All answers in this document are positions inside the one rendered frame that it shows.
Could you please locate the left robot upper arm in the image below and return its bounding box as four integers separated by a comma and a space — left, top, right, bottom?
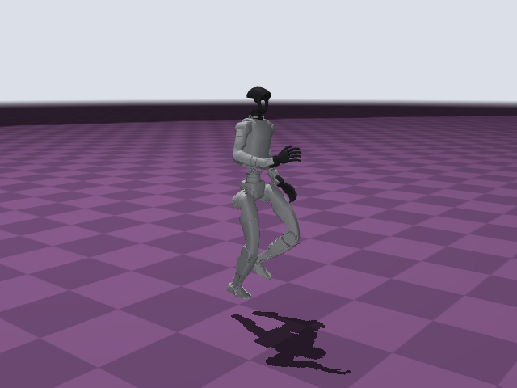
268, 123, 275, 158

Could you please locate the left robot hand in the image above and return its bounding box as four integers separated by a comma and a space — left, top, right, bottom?
276, 175, 297, 203

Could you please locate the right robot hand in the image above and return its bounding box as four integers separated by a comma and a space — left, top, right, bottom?
269, 145, 301, 168

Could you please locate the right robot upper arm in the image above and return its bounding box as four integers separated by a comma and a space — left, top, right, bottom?
233, 121, 252, 165

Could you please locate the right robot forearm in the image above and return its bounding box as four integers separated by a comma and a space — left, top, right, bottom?
234, 150, 274, 170

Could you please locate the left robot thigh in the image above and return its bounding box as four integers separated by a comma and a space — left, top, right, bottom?
260, 183, 300, 245

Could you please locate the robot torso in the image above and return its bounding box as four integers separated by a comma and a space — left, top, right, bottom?
240, 115, 271, 201

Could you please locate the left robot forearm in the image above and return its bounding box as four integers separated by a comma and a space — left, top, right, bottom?
267, 155, 282, 185

